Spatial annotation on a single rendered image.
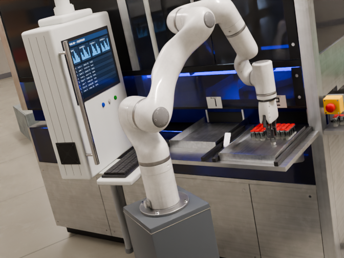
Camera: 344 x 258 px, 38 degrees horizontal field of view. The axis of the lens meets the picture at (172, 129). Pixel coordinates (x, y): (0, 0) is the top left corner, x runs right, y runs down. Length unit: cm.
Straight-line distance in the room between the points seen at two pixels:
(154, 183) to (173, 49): 48
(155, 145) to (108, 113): 87
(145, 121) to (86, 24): 97
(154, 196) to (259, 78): 67
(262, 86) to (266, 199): 72
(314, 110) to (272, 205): 58
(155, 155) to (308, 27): 89
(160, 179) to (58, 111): 80
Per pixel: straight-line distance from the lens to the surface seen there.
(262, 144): 227
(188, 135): 255
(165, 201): 185
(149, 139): 182
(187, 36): 180
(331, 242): 262
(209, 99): 255
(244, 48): 204
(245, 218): 275
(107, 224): 344
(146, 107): 170
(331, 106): 226
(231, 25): 199
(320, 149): 240
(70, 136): 245
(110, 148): 263
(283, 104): 237
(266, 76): 212
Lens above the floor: 169
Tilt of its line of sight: 17 degrees down
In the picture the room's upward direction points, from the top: 12 degrees counter-clockwise
